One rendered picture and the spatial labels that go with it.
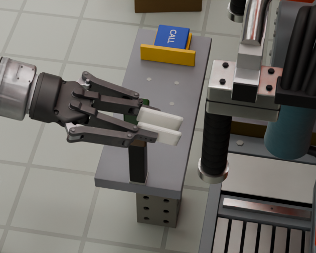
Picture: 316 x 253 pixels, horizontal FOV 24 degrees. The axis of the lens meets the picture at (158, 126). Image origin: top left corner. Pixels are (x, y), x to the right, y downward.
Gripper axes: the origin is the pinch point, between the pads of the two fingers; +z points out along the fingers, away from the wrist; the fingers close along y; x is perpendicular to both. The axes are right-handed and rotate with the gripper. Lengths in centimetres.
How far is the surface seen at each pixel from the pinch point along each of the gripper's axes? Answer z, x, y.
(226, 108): 3.8, -23.1, -13.9
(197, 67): 11.1, 23.1, 38.5
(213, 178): 7.0, -8.2, -13.5
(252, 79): 4.5, -30.0, -14.8
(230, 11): 8.1, -8.7, 21.3
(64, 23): -20, 78, 98
